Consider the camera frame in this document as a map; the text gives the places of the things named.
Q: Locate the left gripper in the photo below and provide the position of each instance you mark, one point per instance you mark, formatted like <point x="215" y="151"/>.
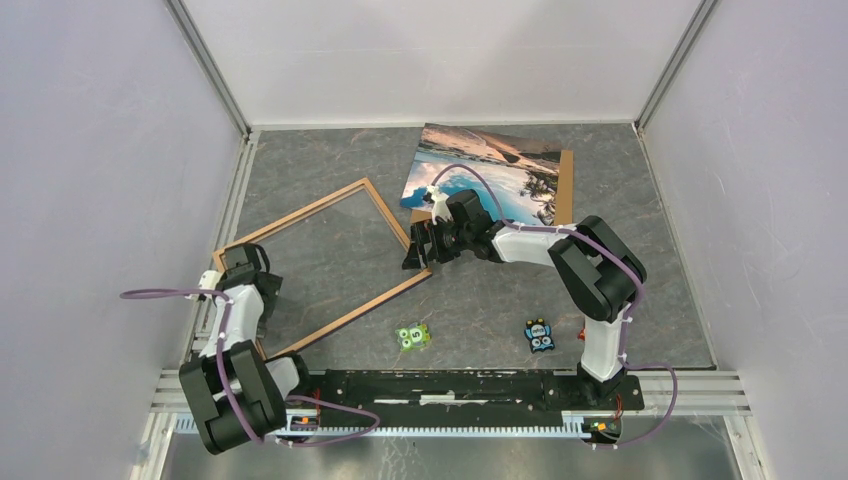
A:
<point x="275" y="285"/>

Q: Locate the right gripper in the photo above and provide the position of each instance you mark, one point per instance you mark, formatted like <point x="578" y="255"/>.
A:
<point x="423" y="233"/>

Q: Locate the wooden picture frame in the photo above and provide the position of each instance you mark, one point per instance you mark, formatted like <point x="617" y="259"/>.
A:
<point x="401" y="240"/>

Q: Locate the landscape photo print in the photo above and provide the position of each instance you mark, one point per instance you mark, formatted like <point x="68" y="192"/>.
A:
<point x="466" y="142"/>

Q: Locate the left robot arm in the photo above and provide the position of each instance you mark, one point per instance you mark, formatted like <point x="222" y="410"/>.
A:
<point x="233" y="393"/>

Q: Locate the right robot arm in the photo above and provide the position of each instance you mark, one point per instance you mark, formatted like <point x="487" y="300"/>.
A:
<point x="601" y="274"/>

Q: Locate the green owl sticker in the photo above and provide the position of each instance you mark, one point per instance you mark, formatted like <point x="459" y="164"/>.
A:
<point x="416" y="336"/>

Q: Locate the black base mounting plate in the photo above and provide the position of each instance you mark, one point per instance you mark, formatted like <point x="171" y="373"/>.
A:
<point x="462" y="399"/>

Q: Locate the blue owl sticker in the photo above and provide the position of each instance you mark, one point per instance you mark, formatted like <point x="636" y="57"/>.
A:
<point x="538" y="334"/>

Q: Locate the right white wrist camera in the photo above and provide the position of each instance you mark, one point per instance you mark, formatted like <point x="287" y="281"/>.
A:
<point x="438" y="201"/>

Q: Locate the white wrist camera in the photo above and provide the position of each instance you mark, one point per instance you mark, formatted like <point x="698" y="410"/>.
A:
<point x="208" y="280"/>
<point x="438" y="201"/>

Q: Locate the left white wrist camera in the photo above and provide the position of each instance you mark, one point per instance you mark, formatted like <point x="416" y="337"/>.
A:
<point x="208" y="280"/>

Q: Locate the white slotted cable duct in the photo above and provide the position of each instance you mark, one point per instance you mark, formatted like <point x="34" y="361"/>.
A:
<point x="567" y="427"/>

